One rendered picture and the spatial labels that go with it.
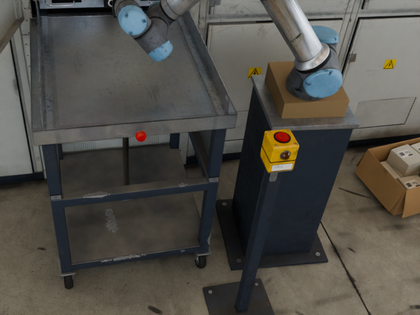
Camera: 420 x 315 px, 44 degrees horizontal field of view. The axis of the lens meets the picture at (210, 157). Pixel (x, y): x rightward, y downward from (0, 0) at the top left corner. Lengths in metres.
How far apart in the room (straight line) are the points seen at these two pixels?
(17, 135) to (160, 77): 0.88
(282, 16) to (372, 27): 1.10
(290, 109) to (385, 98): 1.13
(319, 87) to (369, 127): 1.36
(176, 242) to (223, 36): 0.88
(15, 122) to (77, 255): 0.66
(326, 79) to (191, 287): 1.06
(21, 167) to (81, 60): 0.85
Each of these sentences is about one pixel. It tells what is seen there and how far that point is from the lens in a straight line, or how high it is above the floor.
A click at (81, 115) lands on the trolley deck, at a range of 1.63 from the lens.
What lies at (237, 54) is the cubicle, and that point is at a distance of 2.35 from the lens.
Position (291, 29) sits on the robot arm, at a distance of 1.54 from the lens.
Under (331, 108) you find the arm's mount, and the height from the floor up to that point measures 0.79.
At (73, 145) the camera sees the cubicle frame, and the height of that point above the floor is 0.20.
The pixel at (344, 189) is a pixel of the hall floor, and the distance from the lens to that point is 2.77.
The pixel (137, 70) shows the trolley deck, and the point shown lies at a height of 0.85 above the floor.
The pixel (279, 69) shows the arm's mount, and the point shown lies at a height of 0.83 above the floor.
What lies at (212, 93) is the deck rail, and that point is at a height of 0.85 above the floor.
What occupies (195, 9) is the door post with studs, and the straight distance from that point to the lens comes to 2.21.
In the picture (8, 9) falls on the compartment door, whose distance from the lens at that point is 2.09.
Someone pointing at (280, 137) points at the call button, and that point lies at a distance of 1.51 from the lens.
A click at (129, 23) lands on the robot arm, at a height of 1.11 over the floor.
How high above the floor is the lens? 1.84
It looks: 42 degrees down
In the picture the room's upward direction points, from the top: 7 degrees clockwise
